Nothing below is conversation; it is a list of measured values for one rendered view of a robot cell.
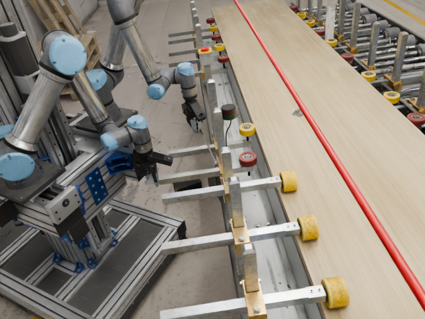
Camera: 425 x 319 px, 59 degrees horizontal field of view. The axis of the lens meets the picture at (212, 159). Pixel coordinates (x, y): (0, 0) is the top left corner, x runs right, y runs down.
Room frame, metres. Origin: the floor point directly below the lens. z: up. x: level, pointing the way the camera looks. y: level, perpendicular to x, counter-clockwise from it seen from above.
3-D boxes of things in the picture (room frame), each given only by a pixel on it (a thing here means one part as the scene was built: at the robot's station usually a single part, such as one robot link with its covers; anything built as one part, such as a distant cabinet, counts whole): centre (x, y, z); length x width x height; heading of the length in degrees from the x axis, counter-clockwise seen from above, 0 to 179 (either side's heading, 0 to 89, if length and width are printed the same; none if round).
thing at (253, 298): (0.62, -0.06, 0.95); 0.14 x 0.06 x 0.05; 1
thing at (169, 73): (1.68, 0.17, 1.19); 0.11 x 0.11 x 0.08; 73
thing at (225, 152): (1.14, -0.05, 0.87); 0.04 x 0.04 x 0.48; 1
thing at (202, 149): (1.60, 0.00, 0.81); 0.44 x 0.03 x 0.04; 91
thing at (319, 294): (0.60, -0.04, 0.95); 0.50 x 0.04 x 0.04; 91
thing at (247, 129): (1.60, -0.19, 0.85); 0.08 x 0.08 x 0.11
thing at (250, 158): (1.35, -0.16, 0.85); 0.08 x 0.08 x 0.11
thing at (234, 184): (0.89, -0.06, 0.93); 0.04 x 0.04 x 0.48; 1
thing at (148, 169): (1.35, 0.29, 0.97); 0.09 x 0.08 x 0.12; 91
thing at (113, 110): (1.66, 0.49, 1.09); 0.15 x 0.15 x 0.10
